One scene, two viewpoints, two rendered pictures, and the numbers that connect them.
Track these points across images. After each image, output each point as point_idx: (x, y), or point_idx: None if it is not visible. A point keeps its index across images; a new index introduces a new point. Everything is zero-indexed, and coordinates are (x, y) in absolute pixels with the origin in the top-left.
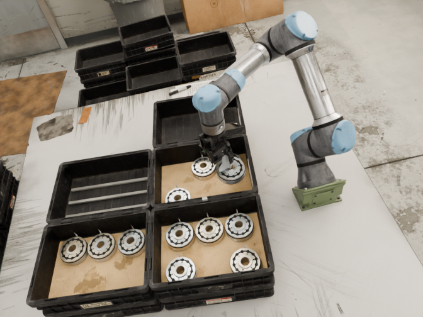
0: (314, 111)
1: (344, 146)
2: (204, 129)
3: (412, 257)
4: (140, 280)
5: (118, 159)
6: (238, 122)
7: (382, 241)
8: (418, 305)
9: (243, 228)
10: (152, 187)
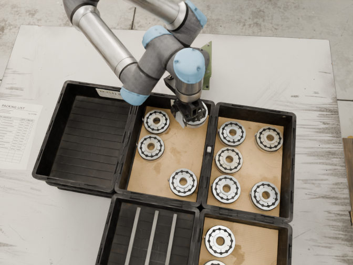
0: (169, 15)
1: (206, 17)
2: (195, 98)
3: (268, 39)
4: (260, 239)
5: (107, 239)
6: (101, 99)
7: (251, 50)
8: (301, 52)
9: (237, 129)
10: (173, 201)
